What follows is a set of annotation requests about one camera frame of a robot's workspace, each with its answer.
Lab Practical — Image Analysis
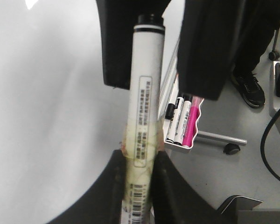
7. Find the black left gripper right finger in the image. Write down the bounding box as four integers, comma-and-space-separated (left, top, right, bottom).
151, 151, 222, 224

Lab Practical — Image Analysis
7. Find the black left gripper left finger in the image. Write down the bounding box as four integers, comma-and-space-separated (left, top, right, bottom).
49, 149, 126, 224

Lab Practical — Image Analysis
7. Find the white black whiteboard marker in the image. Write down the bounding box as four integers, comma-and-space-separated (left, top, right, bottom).
123, 14, 165, 224

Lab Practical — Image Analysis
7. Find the white glossy whiteboard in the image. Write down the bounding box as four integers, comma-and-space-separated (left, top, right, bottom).
0, 0, 185, 224

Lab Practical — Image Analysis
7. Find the white marker in tray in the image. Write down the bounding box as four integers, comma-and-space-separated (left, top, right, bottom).
166, 93, 184, 143
174, 95, 191, 146

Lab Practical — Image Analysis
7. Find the pink marker in tray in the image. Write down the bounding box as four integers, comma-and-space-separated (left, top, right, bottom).
182, 96, 202, 147

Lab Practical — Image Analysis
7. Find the white marker holder tray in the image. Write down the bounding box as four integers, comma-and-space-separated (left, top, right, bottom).
163, 77, 205, 154

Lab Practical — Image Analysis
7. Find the grey stand leg with caster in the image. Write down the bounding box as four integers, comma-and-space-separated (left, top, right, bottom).
197, 131, 247, 155

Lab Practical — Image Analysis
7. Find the black marker cap in tray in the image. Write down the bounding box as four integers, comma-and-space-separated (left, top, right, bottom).
165, 103, 175, 120

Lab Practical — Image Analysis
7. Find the black sneaker shoe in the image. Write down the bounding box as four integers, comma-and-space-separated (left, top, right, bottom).
231, 72, 266, 109

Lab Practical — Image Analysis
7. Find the grey metal bracket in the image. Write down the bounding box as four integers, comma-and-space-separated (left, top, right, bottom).
216, 195, 280, 224

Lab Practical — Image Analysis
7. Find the black cable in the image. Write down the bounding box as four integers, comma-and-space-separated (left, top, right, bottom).
260, 98, 280, 187

